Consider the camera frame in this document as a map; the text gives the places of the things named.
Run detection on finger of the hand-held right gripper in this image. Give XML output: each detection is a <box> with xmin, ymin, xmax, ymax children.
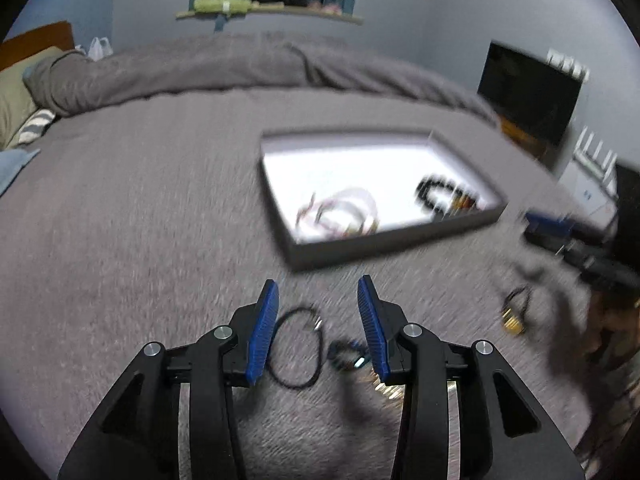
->
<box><xmin>522</xmin><ymin>211</ymin><xmax>576</xmax><ymax>236</ymax></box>
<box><xmin>525</xmin><ymin>232</ymin><xmax>640</xmax><ymax>295</ymax></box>

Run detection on gold charm cord bracelet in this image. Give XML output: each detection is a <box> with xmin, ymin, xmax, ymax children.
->
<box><xmin>501</xmin><ymin>286</ymin><xmax>533</xmax><ymax>337</ymax></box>

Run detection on grey duvet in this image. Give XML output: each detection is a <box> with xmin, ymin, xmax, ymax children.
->
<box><xmin>22</xmin><ymin>30</ymin><xmax>501</xmax><ymax>128</ymax></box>

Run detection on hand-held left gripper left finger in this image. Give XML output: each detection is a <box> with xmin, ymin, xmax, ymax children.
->
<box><xmin>57</xmin><ymin>279</ymin><xmax>280</xmax><ymax>480</ymax></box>

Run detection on blue beaded bracelet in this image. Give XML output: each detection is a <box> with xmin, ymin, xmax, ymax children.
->
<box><xmin>327</xmin><ymin>339</ymin><xmax>372</xmax><ymax>372</ymax></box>

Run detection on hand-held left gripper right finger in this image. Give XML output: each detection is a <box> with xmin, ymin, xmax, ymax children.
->
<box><xmin>356</xmin><ymin>275</ymin><xmax>586</xmax><ymax>480</ymax></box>

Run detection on striped pillow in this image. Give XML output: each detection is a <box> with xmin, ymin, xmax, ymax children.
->
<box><xmin>7</xmin><ymin>108</ymin><xmax>57</xmax><ymax>150</ymax></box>

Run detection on grey bed cover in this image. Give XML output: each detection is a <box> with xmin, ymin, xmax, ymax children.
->
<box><xmin>0</xmin><ymin>85</ymin><xmax>621</xmax><ymax>480</ymax></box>

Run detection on olive pillow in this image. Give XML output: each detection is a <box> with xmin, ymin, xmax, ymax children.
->
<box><xmin>0</xmin><ymin>46</ymin><xmax>66</xmax><ymax>150</ymax></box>

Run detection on white plastic bag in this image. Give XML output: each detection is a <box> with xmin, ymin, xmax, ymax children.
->
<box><xmin>87</xmin><ymin>36</ymin><xmax>113</xmax><ymax>62</ymax></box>

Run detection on blue blanket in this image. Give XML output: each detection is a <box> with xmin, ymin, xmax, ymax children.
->
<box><xmin>0</xmin><ymin>149</ymin><xmax>41</xmax><ymax>196</ymax></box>

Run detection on white wall hooks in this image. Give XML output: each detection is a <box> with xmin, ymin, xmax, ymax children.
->
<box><xmin>546</xmin><ymin>47</ymin><xmax>590</xmax><ymax>81</ymax></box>

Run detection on pink cord bracelet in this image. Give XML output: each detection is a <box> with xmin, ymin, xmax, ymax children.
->
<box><xmin>295</xmin><ymin>187</ymin><xmax>381</xmax><ymax>238</ymax></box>

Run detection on wooden headboard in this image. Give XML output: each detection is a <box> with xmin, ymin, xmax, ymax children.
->
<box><xmin>0</xmin><ymin>21</ymin><xmax>76</xmax><ymax>73</ymax></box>

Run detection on white router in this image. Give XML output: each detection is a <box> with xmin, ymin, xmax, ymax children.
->
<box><xmin>572</xmin><ymin>127</ymin><xmax>618</xmax><ymax>193</ymax></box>

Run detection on grey shallow box tray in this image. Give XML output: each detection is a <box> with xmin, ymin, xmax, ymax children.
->
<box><xmin>260</xmin><ymin>129</ymin><xmax>507</xmax><ymax>272</ymax></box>

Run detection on red bead bracelet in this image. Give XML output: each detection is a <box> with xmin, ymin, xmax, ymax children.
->
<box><xmin>447</xmin><ymin>192</ymin><xmax>478</xmax><ymax>213</ymax></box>

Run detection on window sill shelf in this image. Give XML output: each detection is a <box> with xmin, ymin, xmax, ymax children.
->
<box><xmin>175</xmin><ymin>5</ymin><xmax>364</xmax><ymax>25</ymax></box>

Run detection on black television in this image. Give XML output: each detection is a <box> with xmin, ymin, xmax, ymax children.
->
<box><xmin>477</xmin><ymin>40</ymin><xmax>583</xmax><ymax>147</ymax></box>

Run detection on wooden television stand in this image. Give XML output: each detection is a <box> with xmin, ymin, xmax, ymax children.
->
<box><xmin>500</xmin><ymin>117</ymin><xmax>551</xmax><ymax>158</ymax></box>

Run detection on white cardboard box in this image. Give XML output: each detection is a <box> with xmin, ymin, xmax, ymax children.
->
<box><xmin>557</xmin><ymin>160</ymin><xmax>618</xmax><ymax>233</ymax></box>

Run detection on black cord bracelet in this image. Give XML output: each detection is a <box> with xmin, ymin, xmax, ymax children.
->
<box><xmin>267</xmin><ymin>307</ymin><xmax>323</xmax><ymax>389</ymax></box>

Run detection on dark wooden bead bracelet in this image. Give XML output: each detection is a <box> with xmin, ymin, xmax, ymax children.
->
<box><xmin>415</xmin><ymin>175</ymin><xmax>483</xmax><ymax>221</ymax></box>

